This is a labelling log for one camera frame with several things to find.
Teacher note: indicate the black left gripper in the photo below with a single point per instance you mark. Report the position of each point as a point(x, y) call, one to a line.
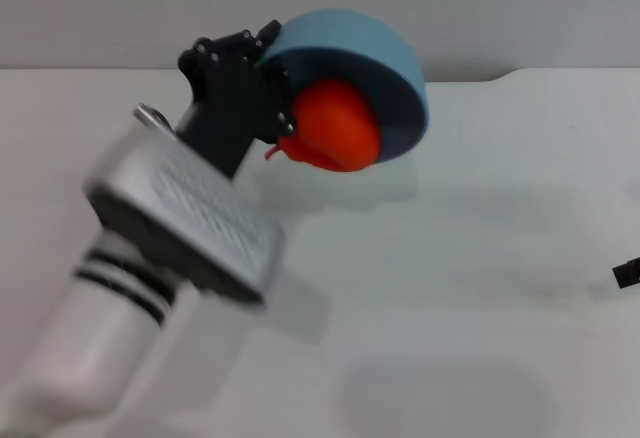
point(225, 108)

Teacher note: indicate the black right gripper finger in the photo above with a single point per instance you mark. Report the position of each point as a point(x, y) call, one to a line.
point(629, 274)

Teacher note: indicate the blue bowl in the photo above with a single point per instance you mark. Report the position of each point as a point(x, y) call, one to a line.
point(350, 33)

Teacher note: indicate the orange toy fruit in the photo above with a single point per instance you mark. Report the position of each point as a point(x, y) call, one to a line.
point(335, 128)

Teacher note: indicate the silver metal mount bracket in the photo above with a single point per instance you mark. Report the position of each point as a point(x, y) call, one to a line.
point(152, 117)

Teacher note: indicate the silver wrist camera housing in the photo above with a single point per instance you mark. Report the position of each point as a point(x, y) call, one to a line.
point(200, 208)

